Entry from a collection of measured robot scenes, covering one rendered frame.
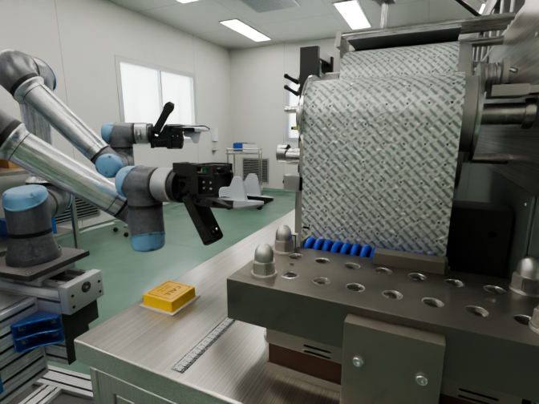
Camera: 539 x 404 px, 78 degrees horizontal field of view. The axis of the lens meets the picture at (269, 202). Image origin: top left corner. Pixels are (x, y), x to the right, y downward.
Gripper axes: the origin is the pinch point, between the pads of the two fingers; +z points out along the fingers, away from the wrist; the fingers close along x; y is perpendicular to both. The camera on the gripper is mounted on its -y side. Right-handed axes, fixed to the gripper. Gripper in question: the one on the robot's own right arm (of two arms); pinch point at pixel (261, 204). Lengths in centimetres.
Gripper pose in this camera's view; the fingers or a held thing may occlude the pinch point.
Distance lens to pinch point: 62.9
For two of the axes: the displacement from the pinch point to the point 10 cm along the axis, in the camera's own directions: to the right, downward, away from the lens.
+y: 0.1, -9.8, -1.9
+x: 4.2, -1.7, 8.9
